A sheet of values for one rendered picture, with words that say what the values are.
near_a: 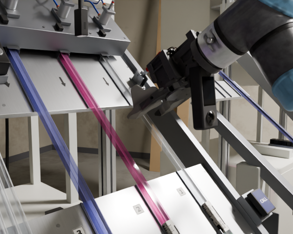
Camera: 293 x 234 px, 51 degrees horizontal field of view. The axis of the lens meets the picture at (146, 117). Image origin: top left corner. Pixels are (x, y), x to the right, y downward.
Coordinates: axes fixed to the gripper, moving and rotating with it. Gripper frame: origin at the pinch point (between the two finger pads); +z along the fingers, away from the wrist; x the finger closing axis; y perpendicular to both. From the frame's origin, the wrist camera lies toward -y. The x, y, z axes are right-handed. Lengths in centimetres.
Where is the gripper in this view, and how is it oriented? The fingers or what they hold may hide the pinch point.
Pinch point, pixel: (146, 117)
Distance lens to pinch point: 66.1
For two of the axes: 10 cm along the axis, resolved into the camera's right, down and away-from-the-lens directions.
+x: -7.0, 0.9, -7.1
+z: -6.0, 4.7, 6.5
